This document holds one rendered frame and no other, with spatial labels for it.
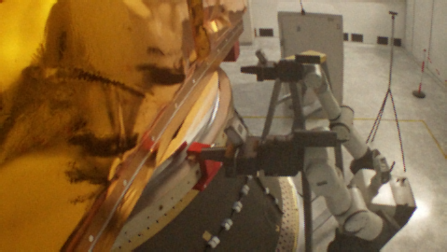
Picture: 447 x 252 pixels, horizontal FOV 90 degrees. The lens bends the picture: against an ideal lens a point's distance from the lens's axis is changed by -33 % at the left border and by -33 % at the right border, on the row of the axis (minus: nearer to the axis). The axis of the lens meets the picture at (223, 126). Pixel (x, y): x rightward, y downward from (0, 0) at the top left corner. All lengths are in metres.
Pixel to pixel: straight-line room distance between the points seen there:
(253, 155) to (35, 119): 0.46
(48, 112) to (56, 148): 0.04
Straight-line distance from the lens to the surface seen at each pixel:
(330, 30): 4.18
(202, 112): 0.91
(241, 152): 0.65
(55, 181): 0.36
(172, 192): 0.72
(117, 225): 0.58
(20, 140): 0.32
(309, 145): 0.63
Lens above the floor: 2.17
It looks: 30 degrees down
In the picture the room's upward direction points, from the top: 7 degrees counter-clockwise
